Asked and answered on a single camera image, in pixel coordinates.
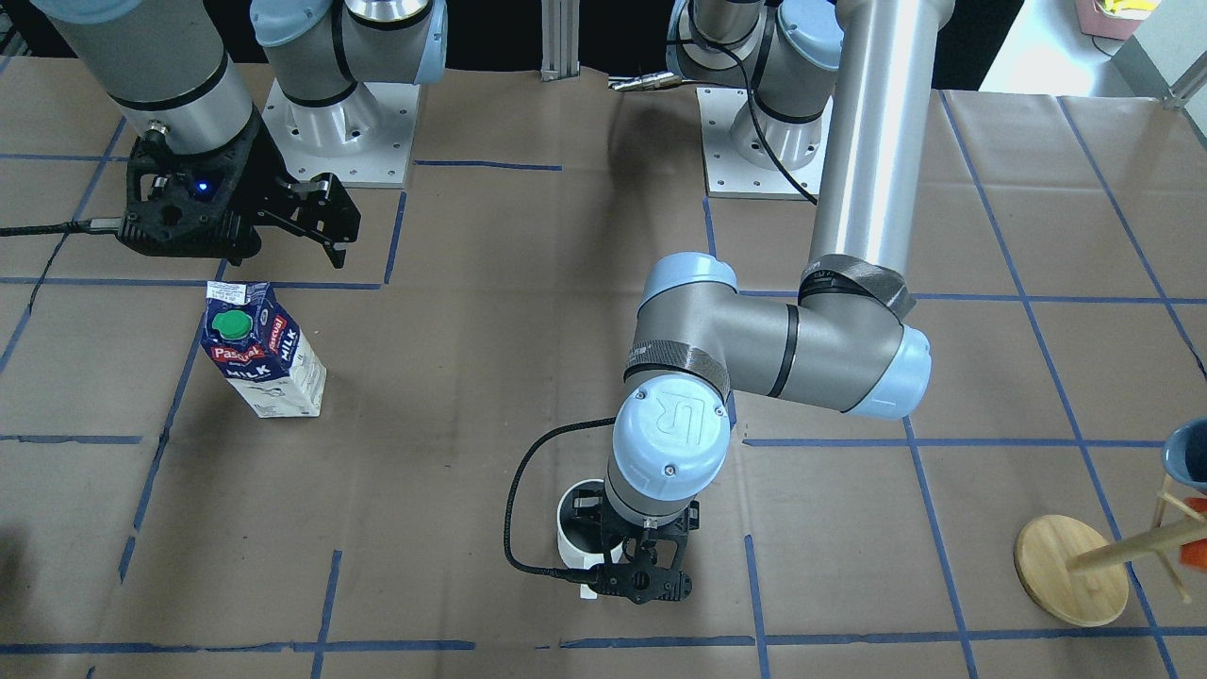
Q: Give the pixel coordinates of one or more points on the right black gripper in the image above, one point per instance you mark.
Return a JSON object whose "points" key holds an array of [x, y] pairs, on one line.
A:
{"points": [[253, 191]]}

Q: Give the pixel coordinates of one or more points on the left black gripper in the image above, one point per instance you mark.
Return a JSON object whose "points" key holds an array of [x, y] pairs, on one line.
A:
{"points": [[586, 514]]}

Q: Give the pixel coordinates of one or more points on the white ceramic mug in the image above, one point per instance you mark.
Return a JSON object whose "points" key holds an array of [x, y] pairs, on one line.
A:
{"points": [[580, 535]]}

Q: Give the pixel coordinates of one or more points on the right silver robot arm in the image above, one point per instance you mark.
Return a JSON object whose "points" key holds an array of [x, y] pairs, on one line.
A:
{"points": [[165, 65]]}

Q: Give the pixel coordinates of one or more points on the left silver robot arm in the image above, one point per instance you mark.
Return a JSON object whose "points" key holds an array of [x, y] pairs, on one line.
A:
{"points": [[843, 345]]}

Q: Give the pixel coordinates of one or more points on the blue white milk carton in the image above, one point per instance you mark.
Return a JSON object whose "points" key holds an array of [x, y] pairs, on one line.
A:
{"points": [[261, 350]]}

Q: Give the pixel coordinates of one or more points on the wooden mug tree stand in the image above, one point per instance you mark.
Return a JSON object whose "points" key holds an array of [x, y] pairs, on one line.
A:
{"points": [[1074, 573]]}

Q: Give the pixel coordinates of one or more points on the blue mug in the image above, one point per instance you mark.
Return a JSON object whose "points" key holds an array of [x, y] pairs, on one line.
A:
{"points": [[1184, 455]]}

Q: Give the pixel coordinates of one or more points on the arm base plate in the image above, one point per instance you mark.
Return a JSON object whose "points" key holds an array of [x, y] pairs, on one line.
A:
{"points": [[365, 140], [737, 164]]}

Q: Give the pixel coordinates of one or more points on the aluminium frame post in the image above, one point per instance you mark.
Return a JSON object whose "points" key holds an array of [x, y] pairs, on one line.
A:
{"points": [[560, 40]]}

